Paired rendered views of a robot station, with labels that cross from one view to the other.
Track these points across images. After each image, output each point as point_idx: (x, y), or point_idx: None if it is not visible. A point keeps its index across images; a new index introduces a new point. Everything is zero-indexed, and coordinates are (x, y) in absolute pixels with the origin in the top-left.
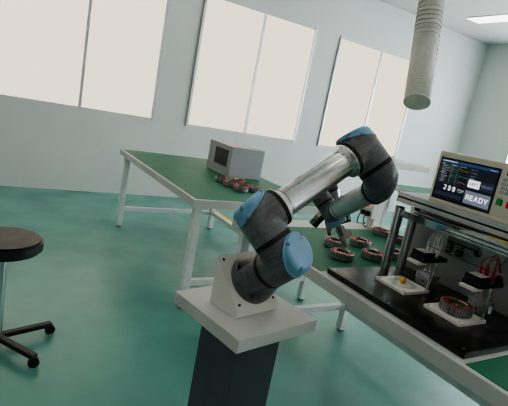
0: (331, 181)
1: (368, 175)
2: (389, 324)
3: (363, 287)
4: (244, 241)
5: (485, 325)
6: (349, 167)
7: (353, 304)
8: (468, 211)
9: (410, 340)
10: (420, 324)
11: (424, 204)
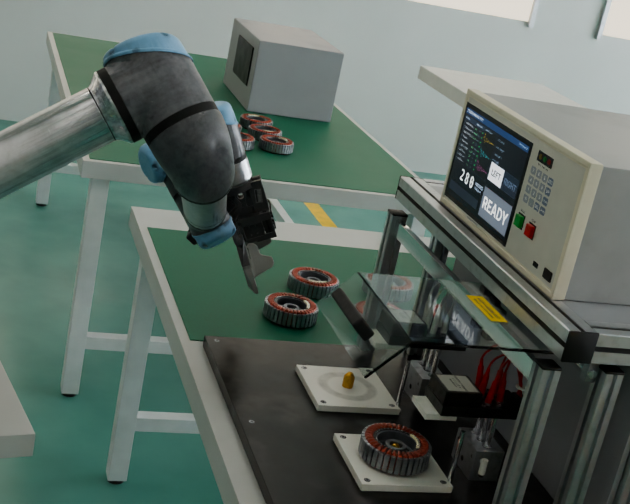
0: (55, 150)
1: (150, 141)
2: (220, 465)
3: (234, 383)
4: None
5: (443, 497)
6: (101, 121)
7: (198, 416)
8: (482, 236)
9: (230, 502)
10: (264, 472)
11: (425, 211)
